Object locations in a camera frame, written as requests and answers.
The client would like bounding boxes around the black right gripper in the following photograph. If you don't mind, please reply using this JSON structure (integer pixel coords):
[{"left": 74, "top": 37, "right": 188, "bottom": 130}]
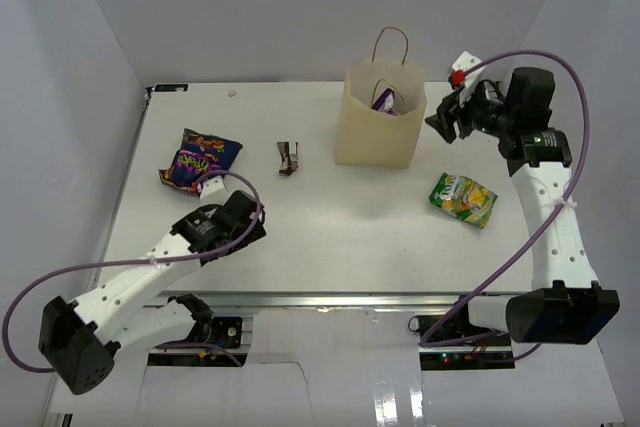
[{"left": 426, "top": 79, "right": 517, "bottom": 144}]

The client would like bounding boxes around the purple snack pouch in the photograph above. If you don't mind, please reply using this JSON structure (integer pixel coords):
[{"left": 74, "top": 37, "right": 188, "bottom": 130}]
[{"left": 371, "top": 88, "right": 399, "bottom": 116}]

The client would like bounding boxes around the brown chocolate bar wrapper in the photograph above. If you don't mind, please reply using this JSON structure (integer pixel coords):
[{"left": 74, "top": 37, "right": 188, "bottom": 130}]
[{"left": 277, "top": 141, "right": 299, "bottom": 176}]

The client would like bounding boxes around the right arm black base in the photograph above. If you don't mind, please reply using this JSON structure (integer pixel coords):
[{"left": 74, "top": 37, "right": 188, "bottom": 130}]
[{"left": 419, "top": 319, "right": 515, "bottom": 372}]

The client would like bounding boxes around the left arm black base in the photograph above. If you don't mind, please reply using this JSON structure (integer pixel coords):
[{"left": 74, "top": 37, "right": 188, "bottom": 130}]
[{"left": 148, "top": 294, "right": 246, "bottom": 368}]

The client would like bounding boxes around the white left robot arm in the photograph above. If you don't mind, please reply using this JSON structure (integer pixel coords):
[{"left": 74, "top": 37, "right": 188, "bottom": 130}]
[{"left": 39, "top": 190, "right": 266, "bottom": 395}]

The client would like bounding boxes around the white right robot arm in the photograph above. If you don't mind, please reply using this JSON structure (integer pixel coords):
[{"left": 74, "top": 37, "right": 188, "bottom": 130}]
[{"left": 420, "top": 64, "right": 620, "bottom": 346}]

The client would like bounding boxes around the green yellow Fox's candy bag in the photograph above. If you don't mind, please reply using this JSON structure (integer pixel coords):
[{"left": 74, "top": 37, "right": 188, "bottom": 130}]
[{"left": 429, "top": 173, "right": 498, "bottom": 229}]

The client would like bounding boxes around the beige paper bag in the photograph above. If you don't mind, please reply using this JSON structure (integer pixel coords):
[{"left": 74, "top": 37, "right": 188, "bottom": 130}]
[{"left": 334, "top": 26, "right": 427, "bottom": 169}]

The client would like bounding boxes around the dark blue Kroks chip bag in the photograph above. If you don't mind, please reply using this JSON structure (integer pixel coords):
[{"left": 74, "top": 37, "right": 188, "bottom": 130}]
[{"left": 158, "top": 128, "right": 243, "bottom": 194}]

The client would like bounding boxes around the blue label left corner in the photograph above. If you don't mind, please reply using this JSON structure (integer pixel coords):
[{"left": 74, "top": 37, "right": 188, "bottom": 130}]
[{"left": 153, "top": 83, "right": 189, "bottom": 93}]

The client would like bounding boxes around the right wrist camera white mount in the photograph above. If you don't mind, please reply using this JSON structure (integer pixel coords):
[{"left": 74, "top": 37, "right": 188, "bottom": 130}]
[{"left": 447, "top": 51, "right": 484, "bottom": 106}]

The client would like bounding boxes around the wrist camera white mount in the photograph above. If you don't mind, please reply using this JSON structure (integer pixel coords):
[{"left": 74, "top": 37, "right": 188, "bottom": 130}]
[
  {"left": 447, "top": 51, "right": 484, "bottom": 106},
  {"left": 193, "top": 176, "right": 229, "bottom": 205}
]

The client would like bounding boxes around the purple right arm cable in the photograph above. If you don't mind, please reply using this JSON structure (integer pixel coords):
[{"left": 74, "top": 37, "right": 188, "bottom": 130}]
[{"left": 418, "top": 50, "right": 590, "bottom": 363}]

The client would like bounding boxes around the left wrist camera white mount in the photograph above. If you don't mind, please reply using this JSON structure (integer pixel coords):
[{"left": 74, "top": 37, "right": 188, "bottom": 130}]
[{"left": 193, "top": 176, "right": 229, "bottom": 205}]

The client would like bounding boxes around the aluminium table front rail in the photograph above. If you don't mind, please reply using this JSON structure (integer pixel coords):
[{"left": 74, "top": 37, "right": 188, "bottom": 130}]
[{"left": 149, "top": 288, "right": 516, "bottom": 310}]

